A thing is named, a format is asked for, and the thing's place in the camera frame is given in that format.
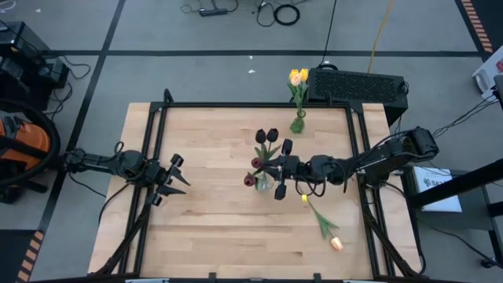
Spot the black aluminium table frame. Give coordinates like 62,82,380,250
94,88,424,278

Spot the black power strip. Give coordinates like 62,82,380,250
198,7,229,17

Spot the orange shop vacuum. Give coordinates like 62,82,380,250
0,97,63,205

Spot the black metal side stand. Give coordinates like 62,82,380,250
404,156,503,268

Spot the clear cut-glass vase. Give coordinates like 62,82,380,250
254,172,275,193

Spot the yellow tulip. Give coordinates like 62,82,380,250
288,68,302,119
298,68,310,119

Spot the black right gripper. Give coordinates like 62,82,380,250
262,138,312,201

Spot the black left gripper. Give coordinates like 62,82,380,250
145,153,192,208

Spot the black power cable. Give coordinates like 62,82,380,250
320,0,338,67

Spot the white device box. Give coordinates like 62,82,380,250
471,54,503,101

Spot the black computer case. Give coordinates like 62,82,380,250
307,66,409,127

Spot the white booklet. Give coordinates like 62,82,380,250
412,167,464,213

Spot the green glass vase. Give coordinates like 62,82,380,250
289,108,307,134

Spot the black equipment stack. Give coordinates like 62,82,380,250
0,20,71,113

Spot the yellow power cable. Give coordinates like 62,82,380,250
368,0,395,75

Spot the coiled black cable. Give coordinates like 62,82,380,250
273,2,302,27

